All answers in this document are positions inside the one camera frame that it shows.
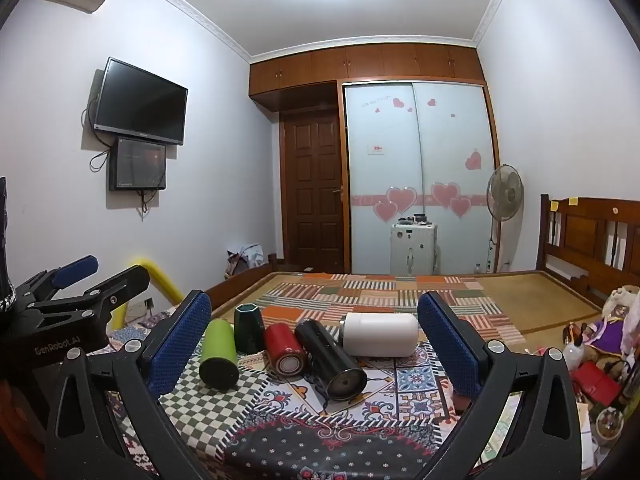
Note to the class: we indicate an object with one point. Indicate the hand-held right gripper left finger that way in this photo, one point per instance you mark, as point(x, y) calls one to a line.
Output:
point(175, 340)

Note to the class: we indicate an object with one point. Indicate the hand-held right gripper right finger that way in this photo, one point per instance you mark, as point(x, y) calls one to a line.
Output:
point(450, 340)

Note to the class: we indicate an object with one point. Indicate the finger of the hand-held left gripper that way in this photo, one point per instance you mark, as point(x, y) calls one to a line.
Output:
point(122, 285)
point(75, 267)

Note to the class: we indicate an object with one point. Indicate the white cup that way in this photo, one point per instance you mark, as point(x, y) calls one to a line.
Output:
point(382, 334)

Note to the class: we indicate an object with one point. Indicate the dark green faceted cup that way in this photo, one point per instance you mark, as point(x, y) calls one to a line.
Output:
point(250, 327)

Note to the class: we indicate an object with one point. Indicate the red cup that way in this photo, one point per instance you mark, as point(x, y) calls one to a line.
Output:
point(282, 347)

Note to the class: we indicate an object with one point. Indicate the yellow foam tube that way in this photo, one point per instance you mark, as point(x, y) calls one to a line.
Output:
point(160, 280)

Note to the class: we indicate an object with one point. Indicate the striped patchwork blanket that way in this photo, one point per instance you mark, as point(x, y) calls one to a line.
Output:
point(380, 295)

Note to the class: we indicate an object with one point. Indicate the straw bed mat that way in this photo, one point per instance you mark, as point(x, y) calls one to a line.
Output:
point(530, 300)

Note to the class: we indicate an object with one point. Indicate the small white cabinet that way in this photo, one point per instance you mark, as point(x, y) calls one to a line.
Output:
point(412, 252)

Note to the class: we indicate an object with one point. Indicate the pile of clothes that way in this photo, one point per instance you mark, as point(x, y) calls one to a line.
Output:
point(247, 257)

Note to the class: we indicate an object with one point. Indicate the small white bottle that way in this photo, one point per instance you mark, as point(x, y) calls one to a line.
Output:
point(571, 352)

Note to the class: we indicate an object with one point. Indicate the black thermos bottle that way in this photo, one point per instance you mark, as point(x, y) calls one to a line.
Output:
point(325, 355)

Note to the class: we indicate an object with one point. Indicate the red box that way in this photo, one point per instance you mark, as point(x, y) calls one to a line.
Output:
point(595, 382)

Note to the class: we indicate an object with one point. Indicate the standing fan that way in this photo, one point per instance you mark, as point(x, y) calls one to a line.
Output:
point(506, 192)

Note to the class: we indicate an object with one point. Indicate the printed patterned blanket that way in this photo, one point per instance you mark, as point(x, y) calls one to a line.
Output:
point(310, 430)

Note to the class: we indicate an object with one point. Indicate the wooden bed headboard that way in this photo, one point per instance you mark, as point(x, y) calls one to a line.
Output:
point(582, 240)

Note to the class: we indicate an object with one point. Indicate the sliding door wardrobe with hearts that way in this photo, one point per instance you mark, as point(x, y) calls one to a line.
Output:
point(420, 160)

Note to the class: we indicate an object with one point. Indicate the brown wooden door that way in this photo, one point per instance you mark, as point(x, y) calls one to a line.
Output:
point(312, 190)

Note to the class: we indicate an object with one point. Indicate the wooden overhead cabinet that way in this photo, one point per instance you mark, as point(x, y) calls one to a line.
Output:
point(370, 67)

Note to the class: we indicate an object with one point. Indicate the small black wall monitor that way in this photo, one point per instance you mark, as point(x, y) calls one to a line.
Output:
point(137, 162)

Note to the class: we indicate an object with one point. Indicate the wall-mounted black television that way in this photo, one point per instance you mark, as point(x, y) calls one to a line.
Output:
point(140, 102)

